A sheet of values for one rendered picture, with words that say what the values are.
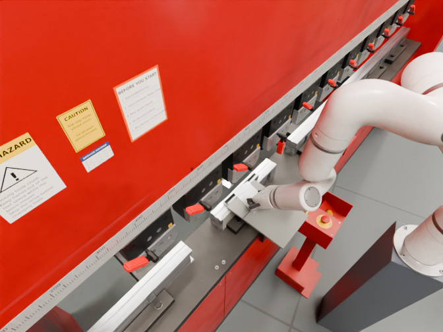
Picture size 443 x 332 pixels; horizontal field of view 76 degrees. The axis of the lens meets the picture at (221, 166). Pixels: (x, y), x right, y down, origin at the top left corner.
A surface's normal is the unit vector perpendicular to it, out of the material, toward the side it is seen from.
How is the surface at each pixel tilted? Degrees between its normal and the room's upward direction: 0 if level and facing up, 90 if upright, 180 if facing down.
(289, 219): 0
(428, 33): 90
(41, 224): 90
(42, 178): 90
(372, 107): 70
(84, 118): 90
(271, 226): 0
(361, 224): 0
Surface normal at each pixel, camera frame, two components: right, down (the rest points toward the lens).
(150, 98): 0.76, 0.50
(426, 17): -0.66, 0.58
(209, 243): 0.00, -0.65
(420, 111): -0.83, 0.30
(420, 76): -0.80, -0.48
